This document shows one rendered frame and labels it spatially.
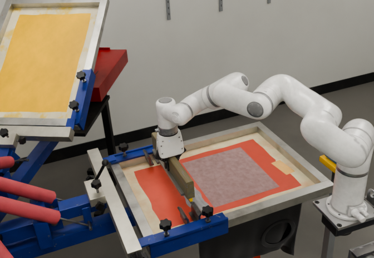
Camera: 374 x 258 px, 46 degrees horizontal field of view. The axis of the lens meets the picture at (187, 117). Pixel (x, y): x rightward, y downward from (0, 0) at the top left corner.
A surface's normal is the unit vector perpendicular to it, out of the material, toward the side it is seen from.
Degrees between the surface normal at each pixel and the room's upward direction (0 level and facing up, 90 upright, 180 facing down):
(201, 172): 0
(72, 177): 0
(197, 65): 90
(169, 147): 89
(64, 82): 32
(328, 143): 88
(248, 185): 0
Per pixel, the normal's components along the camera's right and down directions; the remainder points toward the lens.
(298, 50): 0.38, 0.43
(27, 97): -0.11, -0.48
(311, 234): -0.05, -0.87
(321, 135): -0.48, 0.35
